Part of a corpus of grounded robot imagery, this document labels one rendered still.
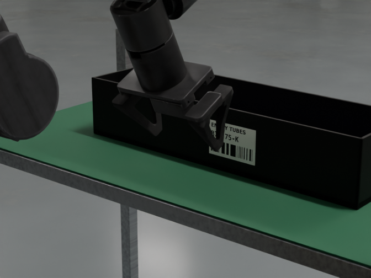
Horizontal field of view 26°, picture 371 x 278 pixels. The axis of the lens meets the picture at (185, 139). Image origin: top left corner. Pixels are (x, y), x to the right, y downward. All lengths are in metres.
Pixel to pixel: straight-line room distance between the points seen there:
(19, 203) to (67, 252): 0.58
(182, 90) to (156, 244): 2.41
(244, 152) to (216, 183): 0.07
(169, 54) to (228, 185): 0.44
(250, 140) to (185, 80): 0.40
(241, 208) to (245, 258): 1.98
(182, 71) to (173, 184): 0.41
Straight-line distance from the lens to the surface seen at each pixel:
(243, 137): 1.31
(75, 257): 3.21
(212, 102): 0.90
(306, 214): 1.20
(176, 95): 0.90
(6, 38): 0.71
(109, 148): 1.47
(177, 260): 3.16
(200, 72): 0.92
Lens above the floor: 1.42
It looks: 18 degrees down
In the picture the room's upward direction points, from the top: straight up
